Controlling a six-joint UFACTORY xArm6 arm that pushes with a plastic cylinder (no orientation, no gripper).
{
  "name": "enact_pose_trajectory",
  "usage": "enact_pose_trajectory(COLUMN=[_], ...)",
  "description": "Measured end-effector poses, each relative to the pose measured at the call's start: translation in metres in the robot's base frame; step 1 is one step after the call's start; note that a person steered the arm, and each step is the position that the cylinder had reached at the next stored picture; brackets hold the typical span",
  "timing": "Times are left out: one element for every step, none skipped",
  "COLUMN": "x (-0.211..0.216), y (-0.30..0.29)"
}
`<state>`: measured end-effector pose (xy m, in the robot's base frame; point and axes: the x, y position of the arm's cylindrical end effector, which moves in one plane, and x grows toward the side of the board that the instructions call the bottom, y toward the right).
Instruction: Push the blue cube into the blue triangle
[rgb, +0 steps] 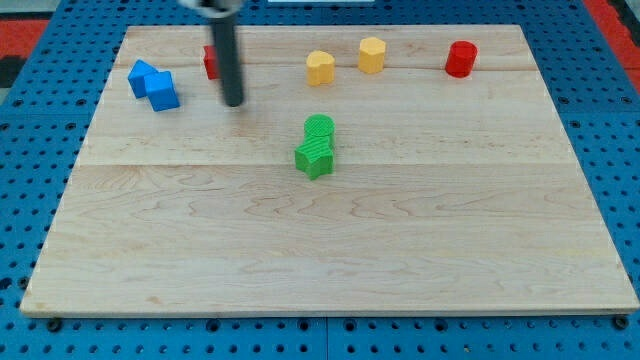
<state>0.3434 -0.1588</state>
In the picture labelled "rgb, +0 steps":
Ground red cylinder block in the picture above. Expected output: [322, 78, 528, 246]
[445, 40, 478, 78]

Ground blue cube block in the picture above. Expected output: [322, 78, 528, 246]
[144, 71, 180, 112]

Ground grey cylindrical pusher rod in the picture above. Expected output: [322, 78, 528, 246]
[210, 9, 244, 107]

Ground green cylinder block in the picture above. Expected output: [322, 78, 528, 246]
[304, 114, 335, 149]

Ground red block behind rod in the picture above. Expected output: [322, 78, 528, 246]
[203, 45, 219, 80]

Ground yellow hexagon block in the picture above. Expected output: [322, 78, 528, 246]
[358, 37, 386, 74]

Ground yellow heart block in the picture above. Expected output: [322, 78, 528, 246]
[306, 50, 335, 86]

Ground green star block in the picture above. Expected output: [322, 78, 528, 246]
[294, 137, 334, 180]

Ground blue triangle block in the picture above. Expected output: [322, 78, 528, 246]
[127, 59, 157, 99]

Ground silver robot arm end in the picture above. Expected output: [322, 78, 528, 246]
[178, 0, 245, 18]

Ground light wooden board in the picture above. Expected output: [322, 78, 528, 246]
[21, 25, 639, 318]

